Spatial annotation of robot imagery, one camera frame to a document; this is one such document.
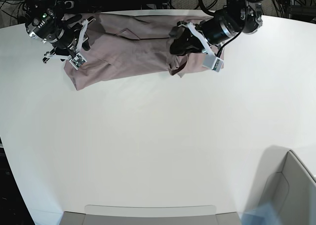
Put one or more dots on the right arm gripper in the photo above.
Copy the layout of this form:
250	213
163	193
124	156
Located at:
66	45

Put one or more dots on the mauve T-shirt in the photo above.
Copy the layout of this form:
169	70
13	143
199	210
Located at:
124	46

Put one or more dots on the grey bin at right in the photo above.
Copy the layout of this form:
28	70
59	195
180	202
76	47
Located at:
292	192

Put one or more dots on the blue translucent object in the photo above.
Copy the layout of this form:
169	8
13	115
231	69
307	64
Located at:
264	214

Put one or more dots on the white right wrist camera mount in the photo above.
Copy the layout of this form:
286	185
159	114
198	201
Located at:
78	60

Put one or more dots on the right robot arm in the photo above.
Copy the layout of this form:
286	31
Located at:
56	22

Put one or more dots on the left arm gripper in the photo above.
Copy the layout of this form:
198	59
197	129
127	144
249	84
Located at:
184	42

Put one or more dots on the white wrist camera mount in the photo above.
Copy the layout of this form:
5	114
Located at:
78	60
212	61

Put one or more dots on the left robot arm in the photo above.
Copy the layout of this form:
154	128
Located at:
226	24

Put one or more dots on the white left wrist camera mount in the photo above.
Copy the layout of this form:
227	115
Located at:
212	61

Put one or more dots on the grey tray at bottom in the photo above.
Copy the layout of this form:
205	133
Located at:
113	215

